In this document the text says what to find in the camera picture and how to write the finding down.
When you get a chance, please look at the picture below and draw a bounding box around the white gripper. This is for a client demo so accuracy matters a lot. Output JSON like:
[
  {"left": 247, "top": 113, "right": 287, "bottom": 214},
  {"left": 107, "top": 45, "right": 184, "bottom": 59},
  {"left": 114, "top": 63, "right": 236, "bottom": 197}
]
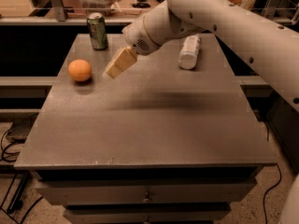
[{"left": 103, "top": 13, "right": 163, "bottom": 79}]

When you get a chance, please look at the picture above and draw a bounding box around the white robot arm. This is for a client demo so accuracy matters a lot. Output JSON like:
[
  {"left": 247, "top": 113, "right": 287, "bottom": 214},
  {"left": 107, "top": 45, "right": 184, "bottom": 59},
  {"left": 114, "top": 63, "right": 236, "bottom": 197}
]
[{"left": 103, "top": 0, "right": 299, "bottom": 111}]

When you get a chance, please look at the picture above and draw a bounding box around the green soda can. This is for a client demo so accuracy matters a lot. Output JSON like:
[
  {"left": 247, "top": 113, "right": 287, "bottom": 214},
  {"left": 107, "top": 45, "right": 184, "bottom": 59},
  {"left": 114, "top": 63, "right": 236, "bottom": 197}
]
[{"left": 87, "top": 12, "right": 108, "bottom": 50}]

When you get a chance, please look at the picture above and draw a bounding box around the orange fruit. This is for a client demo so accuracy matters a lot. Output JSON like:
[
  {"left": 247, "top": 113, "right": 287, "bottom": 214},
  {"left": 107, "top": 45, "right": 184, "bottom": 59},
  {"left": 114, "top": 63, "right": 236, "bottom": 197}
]
[{"left": 67, "top": 60, "right": 92, "bottom": 82}]

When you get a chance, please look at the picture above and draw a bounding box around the clear plastic container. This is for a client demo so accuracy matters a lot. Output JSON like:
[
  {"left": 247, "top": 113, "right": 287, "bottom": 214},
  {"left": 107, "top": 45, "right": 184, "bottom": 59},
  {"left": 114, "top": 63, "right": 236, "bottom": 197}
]
[{"left": 79, "top": 0, "right": 119, "bottom": 17}]

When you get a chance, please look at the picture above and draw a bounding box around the clear plastic water bottle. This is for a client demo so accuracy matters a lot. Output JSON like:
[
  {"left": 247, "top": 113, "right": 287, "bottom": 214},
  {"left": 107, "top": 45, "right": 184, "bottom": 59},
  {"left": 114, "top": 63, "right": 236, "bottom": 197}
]
[{"left": 178, "top": 35, "right": 201, "bottom": 70}]

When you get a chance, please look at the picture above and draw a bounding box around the grey drawer cabinet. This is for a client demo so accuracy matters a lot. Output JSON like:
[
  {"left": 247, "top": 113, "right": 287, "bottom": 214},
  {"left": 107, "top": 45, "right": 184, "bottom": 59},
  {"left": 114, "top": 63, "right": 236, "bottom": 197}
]
[{"left": 13, "top": 33, "right": 278, "bottom": 224}]

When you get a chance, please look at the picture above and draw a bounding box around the black power adapter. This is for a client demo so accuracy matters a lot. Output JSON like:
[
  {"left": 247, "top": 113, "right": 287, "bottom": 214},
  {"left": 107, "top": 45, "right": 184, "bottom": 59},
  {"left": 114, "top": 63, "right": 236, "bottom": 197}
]
[{"left": 6, "top": 119, "right": 33, "bottom": 142}]

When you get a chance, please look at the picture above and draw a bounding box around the upper drawer with knob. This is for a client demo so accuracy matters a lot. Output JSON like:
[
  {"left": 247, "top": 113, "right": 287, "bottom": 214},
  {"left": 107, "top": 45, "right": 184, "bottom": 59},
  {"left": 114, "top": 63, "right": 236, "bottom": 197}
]
[{"left": 36, "top": 178, "right": 256, "bottom": 206}]

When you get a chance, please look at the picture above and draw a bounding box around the lower drawer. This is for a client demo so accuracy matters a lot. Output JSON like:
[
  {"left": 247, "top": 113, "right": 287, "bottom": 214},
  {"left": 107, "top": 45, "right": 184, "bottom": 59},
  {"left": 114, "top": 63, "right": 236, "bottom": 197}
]
[{"left": 64, "top": 203, "right": 231, "bottom": 224}]

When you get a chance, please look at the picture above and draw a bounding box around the metal shelf rail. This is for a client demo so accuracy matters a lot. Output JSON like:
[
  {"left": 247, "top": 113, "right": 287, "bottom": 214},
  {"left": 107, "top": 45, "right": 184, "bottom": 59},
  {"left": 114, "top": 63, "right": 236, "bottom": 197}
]
[{"left": 0, "top": 0, "right": 299, "bottom": 27}]

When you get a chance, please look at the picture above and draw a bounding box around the black cables left floor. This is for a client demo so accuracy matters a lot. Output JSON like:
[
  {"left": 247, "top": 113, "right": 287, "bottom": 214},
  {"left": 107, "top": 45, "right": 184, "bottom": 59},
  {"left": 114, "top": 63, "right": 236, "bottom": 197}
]
[{"left": 0, "top": 114, "right": 45, "bottom": 224}]

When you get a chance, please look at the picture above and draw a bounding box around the black cable right floor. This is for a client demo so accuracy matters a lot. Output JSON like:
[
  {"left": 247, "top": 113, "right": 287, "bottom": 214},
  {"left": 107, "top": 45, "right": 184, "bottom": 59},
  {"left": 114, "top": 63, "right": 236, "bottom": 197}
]
[{"left": 262, "top": 163, "right": 283, "bottom": 224}]

